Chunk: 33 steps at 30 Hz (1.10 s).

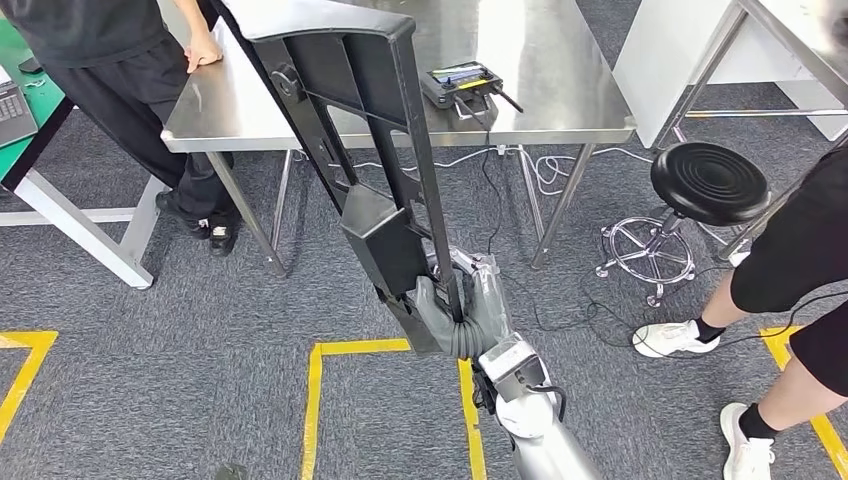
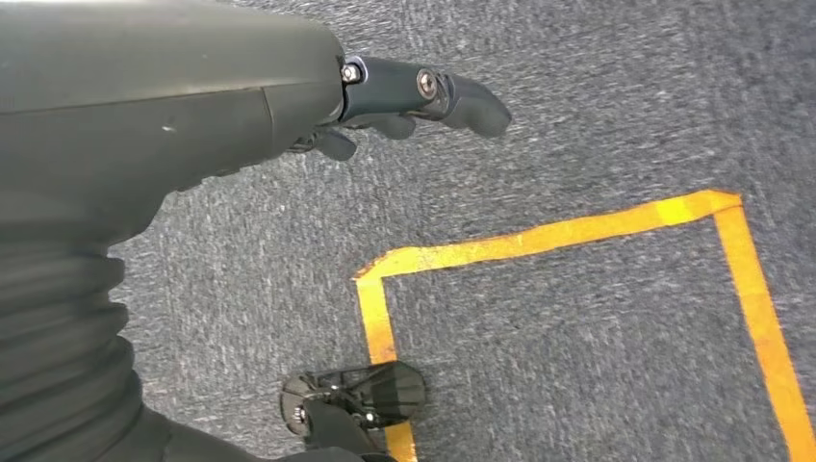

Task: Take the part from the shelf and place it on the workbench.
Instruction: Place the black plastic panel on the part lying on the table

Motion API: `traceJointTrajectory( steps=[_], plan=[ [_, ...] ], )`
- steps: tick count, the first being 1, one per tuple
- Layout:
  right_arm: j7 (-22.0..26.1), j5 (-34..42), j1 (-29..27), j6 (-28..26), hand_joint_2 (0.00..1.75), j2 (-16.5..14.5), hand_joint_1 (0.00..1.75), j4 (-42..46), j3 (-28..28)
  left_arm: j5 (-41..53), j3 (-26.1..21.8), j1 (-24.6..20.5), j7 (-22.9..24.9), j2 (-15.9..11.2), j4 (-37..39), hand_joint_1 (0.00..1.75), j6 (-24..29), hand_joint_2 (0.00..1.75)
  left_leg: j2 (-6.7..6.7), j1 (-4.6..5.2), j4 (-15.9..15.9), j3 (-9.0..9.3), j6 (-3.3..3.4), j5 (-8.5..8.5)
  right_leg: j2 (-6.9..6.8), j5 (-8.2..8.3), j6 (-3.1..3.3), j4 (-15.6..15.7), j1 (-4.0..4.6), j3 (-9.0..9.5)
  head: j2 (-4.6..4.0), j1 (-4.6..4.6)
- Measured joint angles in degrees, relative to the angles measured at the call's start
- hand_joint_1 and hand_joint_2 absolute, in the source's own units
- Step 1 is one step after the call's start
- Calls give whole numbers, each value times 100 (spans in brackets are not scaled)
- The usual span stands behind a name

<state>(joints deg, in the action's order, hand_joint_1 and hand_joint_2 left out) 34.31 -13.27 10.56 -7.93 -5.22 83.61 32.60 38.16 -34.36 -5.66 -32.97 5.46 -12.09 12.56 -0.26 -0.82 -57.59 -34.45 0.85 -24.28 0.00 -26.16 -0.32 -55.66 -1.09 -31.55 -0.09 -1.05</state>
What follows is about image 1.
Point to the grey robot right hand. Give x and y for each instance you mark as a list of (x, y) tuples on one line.
[(427, 305)]

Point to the yellow floor tape square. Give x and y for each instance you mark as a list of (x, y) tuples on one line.
[(361, 346), (30, 339), (772, 336)]

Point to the person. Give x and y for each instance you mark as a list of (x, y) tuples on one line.
[(99, 66), (795, 245)]

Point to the person's forearm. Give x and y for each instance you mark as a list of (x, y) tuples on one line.
[(189, 16)]

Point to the green top table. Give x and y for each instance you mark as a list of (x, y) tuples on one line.
[(53, 106)]

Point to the person's hand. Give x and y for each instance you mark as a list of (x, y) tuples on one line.
[(204, 53)]

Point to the white cabinet panel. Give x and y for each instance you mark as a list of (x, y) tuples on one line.
[(662, 53)]

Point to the long black plastic part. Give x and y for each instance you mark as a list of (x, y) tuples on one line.
[(378, 245)]

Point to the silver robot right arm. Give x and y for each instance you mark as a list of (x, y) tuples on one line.
[(550, 450)]

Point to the stainless steel workbench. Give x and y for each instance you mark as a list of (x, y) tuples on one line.
[(762, 114), (543, 66)]

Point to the small black device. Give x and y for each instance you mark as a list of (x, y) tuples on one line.
[(30, 65)]

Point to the black remote controller with screen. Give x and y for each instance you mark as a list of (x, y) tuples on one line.
[(457, 83)]

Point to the black round stool chrome base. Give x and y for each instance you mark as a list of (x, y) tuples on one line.
[(709, 182)]

